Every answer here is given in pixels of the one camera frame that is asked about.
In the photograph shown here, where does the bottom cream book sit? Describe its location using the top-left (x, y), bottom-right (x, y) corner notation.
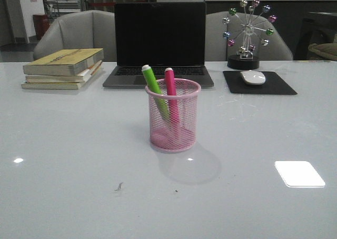
top-left (21, 69), bottom-right (100, 89)

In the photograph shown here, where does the cream book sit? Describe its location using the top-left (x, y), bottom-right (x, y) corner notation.
top-left (26, 61), bottom-right (102, 83)
top-left (21, 69), bottom-right (100, 89)

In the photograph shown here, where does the pink highlighter pen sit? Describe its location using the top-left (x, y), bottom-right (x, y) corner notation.
top-left (164, 67), bottom-right (180, 142)

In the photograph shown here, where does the right grey armchair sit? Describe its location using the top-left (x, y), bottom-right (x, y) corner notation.
top-left (205, 11), bottom-right (293, 62)

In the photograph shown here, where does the dark grey laptop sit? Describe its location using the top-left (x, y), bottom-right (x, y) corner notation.
top-left (103, 2), bottom-right (214, 88)

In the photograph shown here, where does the ferris wheel desk ornament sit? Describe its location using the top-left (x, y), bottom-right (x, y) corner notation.
top-left (223, 0), bottom-right (274, 70)

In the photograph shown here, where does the green highlighter pen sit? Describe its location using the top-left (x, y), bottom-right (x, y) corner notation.
top-left (142, 65), bottom-right (169, 122)

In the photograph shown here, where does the grey armchair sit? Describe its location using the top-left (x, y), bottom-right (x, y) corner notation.
top-left (33, 10), bottom-right (117, 62)
top-left (205, 11), bottom-right (293, 62)

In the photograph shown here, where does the white computer mouse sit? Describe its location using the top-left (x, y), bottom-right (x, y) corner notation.
top-left (240, 70), bottom-right (266, 85)

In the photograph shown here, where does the olive cushion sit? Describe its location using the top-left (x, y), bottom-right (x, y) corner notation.
top-left (308, 43), bottom-right (336, 61)

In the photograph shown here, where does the top yellow book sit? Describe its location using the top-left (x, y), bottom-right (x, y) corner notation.
top-left (23, 48), bottom-right (104, 76)

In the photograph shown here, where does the pink mesh pen holder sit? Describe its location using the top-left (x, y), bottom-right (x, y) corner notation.
top-left (145, 78), bottom-right (201, 153)

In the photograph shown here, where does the left grey armchair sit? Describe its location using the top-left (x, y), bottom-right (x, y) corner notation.
top-left (33, 10), bottom-right (117, 62)

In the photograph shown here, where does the black mouse pad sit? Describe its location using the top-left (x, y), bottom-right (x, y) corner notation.
top-left (223, 71), bottom-right (297, 95)

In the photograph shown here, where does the red trash bin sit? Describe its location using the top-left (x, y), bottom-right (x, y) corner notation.
top-left (33, 14), bottom-right (49, 39)

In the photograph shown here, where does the middle cream book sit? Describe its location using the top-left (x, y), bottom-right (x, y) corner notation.
top-left (26, 61), bottom-right (102, 83)

